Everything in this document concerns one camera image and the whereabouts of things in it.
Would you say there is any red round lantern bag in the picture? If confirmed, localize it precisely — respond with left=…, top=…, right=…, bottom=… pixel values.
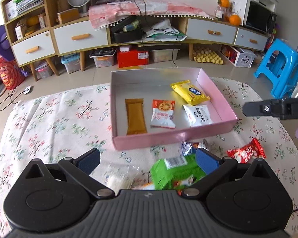
left=0, top=55, right=25, bottom=90

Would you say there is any red white snack packet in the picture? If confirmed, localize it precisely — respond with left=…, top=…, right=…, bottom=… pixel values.
left=227, top=138, right=266, bottom=163

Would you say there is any orange fruit lower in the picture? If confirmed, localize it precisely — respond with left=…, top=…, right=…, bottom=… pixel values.
left=229, top=14, right=242, bottom=26

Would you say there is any green biscuit package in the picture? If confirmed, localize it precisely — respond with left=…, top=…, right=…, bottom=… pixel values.
left=150, top=154, right=207, bottom=190

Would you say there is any pink cardboard box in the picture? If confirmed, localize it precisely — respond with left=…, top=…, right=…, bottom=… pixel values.
left=110, top=68, right=238, bottom=151

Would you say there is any gold snack bar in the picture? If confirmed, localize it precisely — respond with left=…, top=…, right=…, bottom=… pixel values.
left=125, top=98, right=147, bottom=135

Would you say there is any orange fruit upper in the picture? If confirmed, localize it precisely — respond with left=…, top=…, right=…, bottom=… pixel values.
left=217, top=0, right=230, bottom=8

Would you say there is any clear plastic bin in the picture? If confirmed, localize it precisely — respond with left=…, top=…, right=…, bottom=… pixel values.
left=150, top=49, right=179, bottom=63

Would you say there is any white patterned box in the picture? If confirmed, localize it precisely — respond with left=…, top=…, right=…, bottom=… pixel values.
left=220, top=45, right=256, bottom=68

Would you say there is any black microwave oven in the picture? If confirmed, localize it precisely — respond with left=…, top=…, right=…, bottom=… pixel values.
left=243, top=0, right=277, bottom=34

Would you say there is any yellow egg tray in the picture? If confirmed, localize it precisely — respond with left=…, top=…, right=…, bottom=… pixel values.
left=193, top=45, right=224, bottom=65

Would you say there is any blue white small packet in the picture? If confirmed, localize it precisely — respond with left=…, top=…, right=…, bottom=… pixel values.
left=180, top=139, right=209, bottom=156

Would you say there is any red shoe box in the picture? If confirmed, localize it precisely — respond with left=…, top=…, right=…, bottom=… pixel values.
left=117, top=49, right=149, bottom=68

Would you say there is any black storage case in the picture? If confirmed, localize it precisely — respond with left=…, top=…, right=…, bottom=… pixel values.
left=110, top=16, right=143, bottom=43

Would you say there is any white small snack packet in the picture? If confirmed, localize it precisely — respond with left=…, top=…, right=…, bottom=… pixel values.
left=183, top=105, right=213, bottom=127

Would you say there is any wooden tv cabinet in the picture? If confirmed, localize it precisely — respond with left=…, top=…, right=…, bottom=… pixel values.
left=0, top=0, right=269, bottom=82

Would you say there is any blue lid plastic bin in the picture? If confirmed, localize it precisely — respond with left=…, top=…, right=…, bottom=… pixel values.
left=61, top=53, right=81, bottom=74

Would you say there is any pink cherry cloth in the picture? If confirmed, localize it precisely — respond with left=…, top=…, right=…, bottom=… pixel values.
left=88, top=1, right=213, bottom=30

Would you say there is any yellow snack packet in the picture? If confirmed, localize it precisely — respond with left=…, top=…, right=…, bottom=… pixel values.
left=170, top=80, right=210, bottom=106

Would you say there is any clear white cracker pack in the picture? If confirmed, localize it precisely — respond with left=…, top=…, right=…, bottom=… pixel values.
left=105, top=163, right=139, bottom=195

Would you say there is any orange fruit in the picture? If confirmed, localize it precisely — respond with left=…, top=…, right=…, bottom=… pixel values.
left=229, top=14, right=242, bottom=26
left=217, top=0, right=230, bottom=8

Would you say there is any blue plastic stool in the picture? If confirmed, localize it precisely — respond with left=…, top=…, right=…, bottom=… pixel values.
left=254, top=39, right=298, bottom=99

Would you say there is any purple hat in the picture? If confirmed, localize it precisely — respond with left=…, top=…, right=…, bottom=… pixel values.
left=0, top=25, right=15, bottom=61

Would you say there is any orange white biscuit packet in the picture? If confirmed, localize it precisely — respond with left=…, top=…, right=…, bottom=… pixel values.
left=150, top=99, right=175, bottom=129

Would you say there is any floral tablecloth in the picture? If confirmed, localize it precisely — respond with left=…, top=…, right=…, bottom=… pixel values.
left=0, top=77, right=298, bottom=236

